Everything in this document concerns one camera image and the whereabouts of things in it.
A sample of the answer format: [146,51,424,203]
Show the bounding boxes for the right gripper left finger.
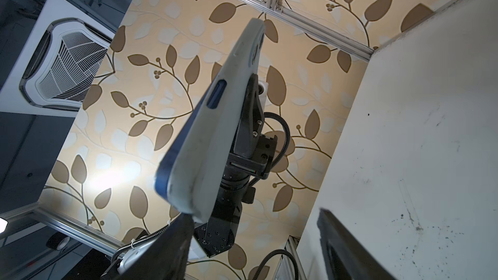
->
[100,214,194,279]

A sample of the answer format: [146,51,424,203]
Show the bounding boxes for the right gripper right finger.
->
[317,208,394,280]

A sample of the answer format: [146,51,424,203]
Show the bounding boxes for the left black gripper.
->
[223,74,278,179]

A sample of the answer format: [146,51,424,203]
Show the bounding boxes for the light blue phone case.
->
[155,18,265,223]

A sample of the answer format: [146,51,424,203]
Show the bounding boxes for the black smartphone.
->
[155,79,242,213]

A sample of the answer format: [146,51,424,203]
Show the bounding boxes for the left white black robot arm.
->
[103,74,291,279]

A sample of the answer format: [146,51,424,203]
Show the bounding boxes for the white ceiling air conditioner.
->
[1,0,114,118]

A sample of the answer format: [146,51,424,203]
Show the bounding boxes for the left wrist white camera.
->
[258,80,268,108]

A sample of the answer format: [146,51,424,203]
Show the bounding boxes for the aluminium frame bars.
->
[0,0,374,257]

